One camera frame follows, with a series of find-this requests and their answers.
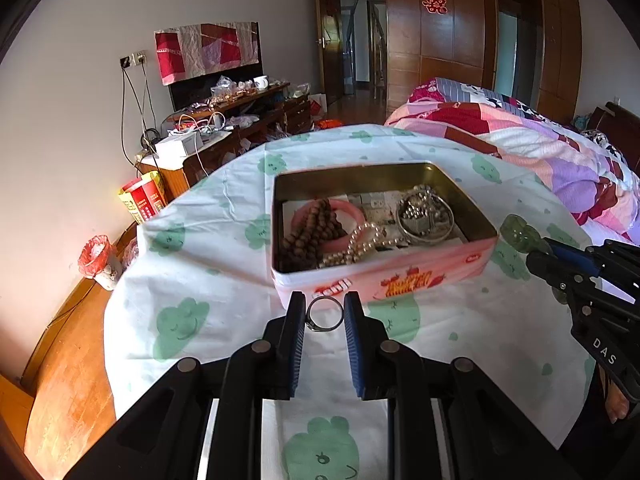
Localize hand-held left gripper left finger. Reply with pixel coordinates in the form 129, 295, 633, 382
65, 291, 307, 480

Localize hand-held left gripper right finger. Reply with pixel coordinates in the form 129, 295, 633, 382
344, 291, 581, 480

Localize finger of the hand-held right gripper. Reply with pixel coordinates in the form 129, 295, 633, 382
544, 236, 640, 306
526, 251, 608, 306

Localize silver ring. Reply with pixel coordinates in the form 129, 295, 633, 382
306, 296, 346, 333

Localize green jade bracelet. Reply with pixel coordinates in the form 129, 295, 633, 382
501, 214, 546, 255

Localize pink tin box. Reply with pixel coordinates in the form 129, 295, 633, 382
271, 161, 500, 305

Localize pearl bead bracelet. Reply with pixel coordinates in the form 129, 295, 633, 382
320, 222, 388, 268

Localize brown wooden bead bracelet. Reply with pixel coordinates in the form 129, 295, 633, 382
277, 199, 348, 273

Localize silver bangle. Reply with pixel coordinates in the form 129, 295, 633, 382
396, 185, 456, 247

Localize pink bangle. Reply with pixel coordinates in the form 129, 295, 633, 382
291, 199, 366, 256

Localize person's foot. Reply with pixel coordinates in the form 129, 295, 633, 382
602, 380, 631, 423

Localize patchwork bed quilt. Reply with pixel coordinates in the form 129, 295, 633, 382
384, 77, 640, 246

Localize white green-print tablecloth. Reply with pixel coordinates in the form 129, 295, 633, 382
103, 123, 608, 480

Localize wooden bed headboard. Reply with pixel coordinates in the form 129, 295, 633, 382
590, 101, 640, 181

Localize paper cards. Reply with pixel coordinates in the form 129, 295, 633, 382
360, 192, 401, 221

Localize wooden television cabinet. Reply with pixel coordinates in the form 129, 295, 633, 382
135, 82, 313, 201

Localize yellow and red bag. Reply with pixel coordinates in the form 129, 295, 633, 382
118, 171, 168, 225

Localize trash bin with red liner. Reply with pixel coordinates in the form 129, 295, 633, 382
77, 235, 123, 291

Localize wooden wardrobe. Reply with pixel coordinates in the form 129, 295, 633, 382
382, 0, 583, 126

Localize white cardboard box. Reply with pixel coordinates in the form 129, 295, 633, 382
154, 135, 203, 158

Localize clear snack bag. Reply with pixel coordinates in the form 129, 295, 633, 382
211, 75, 236, 103

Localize black television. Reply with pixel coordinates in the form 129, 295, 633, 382
167, 22, 263, 113

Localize wooden door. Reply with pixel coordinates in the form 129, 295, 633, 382
316, 0, 346, 96

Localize red patchwork dust cloth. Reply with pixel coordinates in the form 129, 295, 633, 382
154, 21, 257, 86

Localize black power cable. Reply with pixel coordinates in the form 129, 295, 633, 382
142, 65, 161, 156
120, 66, 146, 166

